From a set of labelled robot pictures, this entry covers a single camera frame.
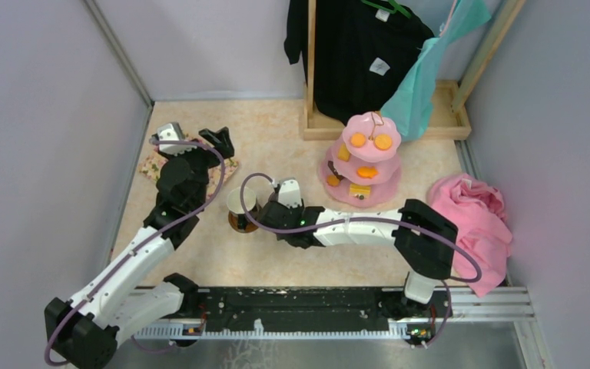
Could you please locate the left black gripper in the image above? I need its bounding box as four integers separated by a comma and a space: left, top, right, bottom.
158, 126, 234, 209

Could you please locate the black mug white inside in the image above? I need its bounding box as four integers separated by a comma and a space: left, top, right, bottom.
226, 188, 260, 221

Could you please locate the brown round coaster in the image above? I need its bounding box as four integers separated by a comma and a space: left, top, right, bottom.
227, 212, 258, 234

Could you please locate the orange flower-shaped cookie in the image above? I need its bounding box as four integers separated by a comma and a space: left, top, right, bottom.
326, 175, 340, 187

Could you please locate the floral rectangular tray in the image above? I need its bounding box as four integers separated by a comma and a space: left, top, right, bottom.
140, 135, 237, 193

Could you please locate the chocolate triangle cake slice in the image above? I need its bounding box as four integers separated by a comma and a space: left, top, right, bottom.
327, 161, 344, 180

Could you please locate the yellow layered cake slice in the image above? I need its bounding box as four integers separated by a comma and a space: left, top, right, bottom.
349, 183, 371, 200

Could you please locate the yellow rectangular biscuit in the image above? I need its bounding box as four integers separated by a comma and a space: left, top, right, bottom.
336, 143, 351, 161

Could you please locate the orange fish-shaped cake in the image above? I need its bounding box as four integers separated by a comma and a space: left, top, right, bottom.
356, 167, 379, 179

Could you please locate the round orange cookie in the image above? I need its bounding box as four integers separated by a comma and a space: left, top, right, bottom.
350, 132, 368, 148

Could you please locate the round dotted biscuit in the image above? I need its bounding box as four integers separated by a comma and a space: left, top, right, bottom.
373, 134, 393, 151

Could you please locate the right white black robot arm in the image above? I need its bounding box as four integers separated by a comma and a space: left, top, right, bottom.
257, 199, 459, 317

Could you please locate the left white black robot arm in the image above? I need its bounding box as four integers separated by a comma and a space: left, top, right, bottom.
44, 122, 235, 368

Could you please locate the pink three-tier cake stand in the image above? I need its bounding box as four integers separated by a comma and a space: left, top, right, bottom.
319, 111, 402, 208

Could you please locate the black t-shirt on hanger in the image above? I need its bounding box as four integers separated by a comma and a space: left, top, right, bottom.
283, 0, 435, 122

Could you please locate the teal garment hanging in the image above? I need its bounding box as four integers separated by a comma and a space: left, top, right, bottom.
380, 0, 491, 141

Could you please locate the wooden clothes rack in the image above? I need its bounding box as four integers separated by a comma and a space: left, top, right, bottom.
300, 1, 525, 141

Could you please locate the pink crumpled towel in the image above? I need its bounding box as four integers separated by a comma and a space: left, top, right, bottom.
426, 174, 513, 298

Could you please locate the green clothes hanger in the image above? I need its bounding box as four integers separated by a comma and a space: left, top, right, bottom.
361, 0, 412, 18

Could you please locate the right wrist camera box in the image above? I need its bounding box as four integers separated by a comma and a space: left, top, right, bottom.
277, 178, 303, 208

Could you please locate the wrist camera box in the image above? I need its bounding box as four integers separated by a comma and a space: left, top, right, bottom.
277, 178, 303, 208
153, 122, 197, 158

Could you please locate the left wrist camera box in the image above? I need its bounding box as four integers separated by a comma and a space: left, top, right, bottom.
153, 122, 197, 158

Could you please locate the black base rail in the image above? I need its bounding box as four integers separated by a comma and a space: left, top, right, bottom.
131, 286, 535, 347

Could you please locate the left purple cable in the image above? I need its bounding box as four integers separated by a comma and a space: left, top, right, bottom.
44, 136, 227, 367

